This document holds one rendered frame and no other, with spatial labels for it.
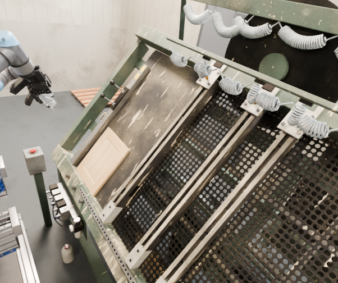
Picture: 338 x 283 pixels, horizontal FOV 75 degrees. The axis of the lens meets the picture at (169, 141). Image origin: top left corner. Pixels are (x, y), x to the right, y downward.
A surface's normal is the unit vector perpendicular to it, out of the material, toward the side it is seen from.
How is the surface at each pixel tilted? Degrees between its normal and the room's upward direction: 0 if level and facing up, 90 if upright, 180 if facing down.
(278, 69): 90
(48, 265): 0
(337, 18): 90
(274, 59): 90
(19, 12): 90
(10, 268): 0
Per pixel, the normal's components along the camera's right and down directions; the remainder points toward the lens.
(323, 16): -0.77, 0.24
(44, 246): 0.18, -0.81
